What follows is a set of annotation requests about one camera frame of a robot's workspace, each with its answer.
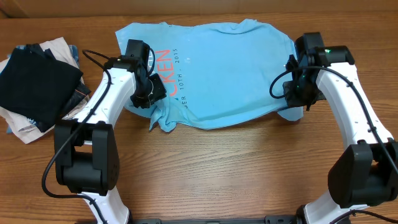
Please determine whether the light blue printed t-shirt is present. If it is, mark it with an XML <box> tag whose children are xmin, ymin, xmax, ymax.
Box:
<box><xmin>116</xmin><ymin>19</ymin><xmax>303</xmax><ymax>132</ymax></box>

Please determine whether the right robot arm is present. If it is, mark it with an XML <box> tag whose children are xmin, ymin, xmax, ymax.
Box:
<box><xmin>282</xmin><ymin>46</ymin><xmax>397</xmax><ymax>223</ymax></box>

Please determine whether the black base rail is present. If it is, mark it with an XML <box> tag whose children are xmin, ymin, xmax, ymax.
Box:
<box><xmin>133</xmin><ymin>215</ymin><xmax>303</xmax><ymax>224</ymax></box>

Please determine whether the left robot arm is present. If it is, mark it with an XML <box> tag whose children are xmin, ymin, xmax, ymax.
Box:
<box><xmin>54</xmin><ymin>54</ymin><xmax>166</xmax><ymax>223</ymax></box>

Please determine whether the beige folded garment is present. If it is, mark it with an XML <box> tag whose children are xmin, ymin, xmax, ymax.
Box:
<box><xmin>1</xmin><ymin>37</ymin><xmax>91</xmax><ymax>144</ymax></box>

